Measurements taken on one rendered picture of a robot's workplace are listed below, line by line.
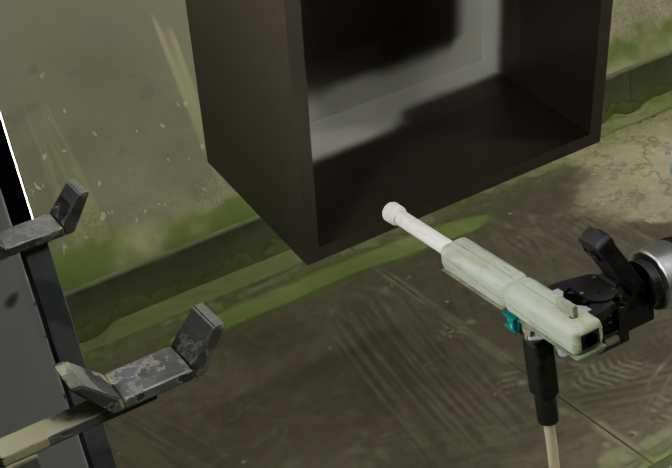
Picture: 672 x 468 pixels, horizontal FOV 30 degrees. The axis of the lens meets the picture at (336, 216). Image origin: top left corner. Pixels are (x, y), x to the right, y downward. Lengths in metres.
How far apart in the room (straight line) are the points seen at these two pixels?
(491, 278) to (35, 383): 0.68
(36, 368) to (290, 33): 0.69
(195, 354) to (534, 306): 1.04
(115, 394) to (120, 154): 2.20
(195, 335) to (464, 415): 1.70
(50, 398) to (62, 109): 1.58
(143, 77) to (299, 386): 0.82
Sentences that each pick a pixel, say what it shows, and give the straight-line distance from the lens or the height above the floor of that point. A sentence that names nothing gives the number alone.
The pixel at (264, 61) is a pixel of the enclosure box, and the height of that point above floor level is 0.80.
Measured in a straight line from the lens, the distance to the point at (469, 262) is 1.72.
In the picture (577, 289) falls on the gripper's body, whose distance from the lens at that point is 1.72.
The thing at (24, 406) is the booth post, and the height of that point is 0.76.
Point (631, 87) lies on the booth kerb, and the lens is 3.34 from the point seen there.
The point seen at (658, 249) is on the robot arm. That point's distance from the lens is 1.77.
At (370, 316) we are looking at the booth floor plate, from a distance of 2.61.
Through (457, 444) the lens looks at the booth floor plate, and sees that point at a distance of 2.24.
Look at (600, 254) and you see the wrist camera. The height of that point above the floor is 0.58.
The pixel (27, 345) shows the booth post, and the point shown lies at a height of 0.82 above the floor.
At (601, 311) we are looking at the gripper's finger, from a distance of 1.68.
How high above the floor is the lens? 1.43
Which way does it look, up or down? 27 degrees down
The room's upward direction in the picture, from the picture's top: 11 degrees counter-clockwise
